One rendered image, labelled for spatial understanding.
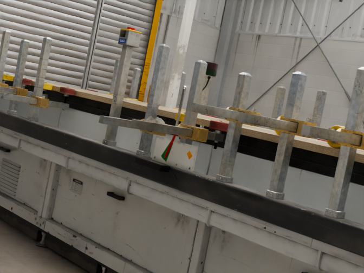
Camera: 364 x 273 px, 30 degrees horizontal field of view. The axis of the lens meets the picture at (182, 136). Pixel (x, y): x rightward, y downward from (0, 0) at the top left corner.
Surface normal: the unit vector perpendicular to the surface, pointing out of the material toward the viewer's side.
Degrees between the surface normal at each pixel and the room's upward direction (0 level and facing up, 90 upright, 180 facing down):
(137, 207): 90
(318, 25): 90
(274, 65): 90
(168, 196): 90
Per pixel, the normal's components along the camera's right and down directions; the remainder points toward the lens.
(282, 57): -0.75, -0.11
